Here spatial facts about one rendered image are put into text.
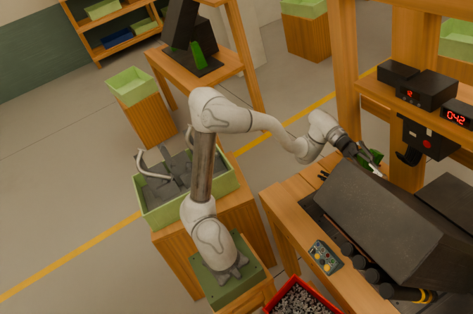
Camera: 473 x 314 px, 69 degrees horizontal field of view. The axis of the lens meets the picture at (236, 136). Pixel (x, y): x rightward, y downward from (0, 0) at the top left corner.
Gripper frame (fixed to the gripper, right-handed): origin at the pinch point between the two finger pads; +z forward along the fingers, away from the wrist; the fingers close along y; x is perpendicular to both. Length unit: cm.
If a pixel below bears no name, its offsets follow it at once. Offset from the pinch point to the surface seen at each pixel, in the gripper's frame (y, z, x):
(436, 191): 10.9, 21.0, 4.3
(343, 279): -42.8, 22.9, -1.5
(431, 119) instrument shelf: 32.2, 5.9, -12.5
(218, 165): -74, -81, 9
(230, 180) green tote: -71, -63, 6
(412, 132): 23.5, 1.2, -3.3
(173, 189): -98, -81, -15
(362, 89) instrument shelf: 24.6, -25.2, -6.6
